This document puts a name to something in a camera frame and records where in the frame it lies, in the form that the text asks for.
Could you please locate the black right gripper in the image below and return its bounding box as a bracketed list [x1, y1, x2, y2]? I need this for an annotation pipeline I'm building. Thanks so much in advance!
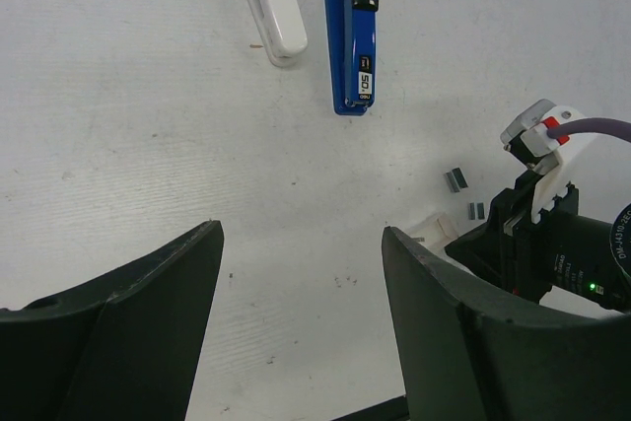
[445, 172, 580, 303]

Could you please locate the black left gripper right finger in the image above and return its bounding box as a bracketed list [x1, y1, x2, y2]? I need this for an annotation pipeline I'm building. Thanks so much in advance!
[382, 227, 630, 420]

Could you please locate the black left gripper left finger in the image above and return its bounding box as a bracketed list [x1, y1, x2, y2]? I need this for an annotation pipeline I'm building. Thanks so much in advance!
[1, 220, 224, 420]

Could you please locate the small staple strip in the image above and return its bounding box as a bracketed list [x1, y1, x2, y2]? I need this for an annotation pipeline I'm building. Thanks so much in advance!
[467, 202, 486, 220]

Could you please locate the staple box tray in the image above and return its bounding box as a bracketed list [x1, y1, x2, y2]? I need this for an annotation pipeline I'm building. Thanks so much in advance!
[406, 212, 459, 251]

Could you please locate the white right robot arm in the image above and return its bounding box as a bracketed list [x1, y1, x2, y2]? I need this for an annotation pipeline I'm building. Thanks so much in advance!
[445, 171, 630, 313]

